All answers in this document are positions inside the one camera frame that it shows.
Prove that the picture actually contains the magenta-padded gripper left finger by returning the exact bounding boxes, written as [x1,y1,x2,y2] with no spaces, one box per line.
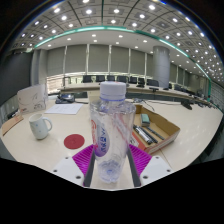
[52,143,97,188]

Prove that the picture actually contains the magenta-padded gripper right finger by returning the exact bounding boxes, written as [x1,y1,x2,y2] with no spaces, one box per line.
[125,143,174,188]

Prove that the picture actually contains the clear plastic water bottle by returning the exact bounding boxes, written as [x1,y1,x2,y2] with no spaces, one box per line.
[89,80,137,184]

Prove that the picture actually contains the flat round red coaster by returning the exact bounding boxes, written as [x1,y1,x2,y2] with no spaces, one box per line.
[63,133,86,150]

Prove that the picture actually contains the white remote control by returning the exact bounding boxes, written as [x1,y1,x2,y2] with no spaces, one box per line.
[130,133,141,148]

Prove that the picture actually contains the silver and black marker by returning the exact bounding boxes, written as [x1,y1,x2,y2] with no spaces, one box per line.
[133,124,154,145]

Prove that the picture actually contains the black marker pen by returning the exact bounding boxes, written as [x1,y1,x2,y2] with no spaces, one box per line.
[146,125,166,141]

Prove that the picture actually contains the open brown red-sided cardboard box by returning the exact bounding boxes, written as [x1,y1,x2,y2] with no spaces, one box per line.
[129,104,181,155]

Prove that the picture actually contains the grey-green whiteboard eraser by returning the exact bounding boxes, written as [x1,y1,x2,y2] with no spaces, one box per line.
[140,113,151,127]

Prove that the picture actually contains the white ceramic mug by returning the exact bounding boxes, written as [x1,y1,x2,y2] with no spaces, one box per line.
[28,112,53,140]

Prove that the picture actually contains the white printed paper sheet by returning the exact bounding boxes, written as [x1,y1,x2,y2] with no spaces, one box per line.
[44,102,84,116]

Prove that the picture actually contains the black desk telephone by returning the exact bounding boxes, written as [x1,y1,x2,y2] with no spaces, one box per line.
[54,93,76,105]

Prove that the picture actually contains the black desk microphone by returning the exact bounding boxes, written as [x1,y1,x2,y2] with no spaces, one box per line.
[181,99,194,111]

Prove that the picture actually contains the long curved conference table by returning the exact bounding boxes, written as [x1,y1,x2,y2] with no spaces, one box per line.
[59,82,214,108]

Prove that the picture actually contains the large white cardboard box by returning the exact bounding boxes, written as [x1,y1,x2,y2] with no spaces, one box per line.
[16,83,48,115]

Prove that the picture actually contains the row of black office chairs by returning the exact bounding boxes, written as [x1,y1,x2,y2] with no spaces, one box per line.
[81,74,208,98]

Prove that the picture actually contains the round ceiling lights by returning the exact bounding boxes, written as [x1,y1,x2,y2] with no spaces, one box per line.
[18,0,218,73]

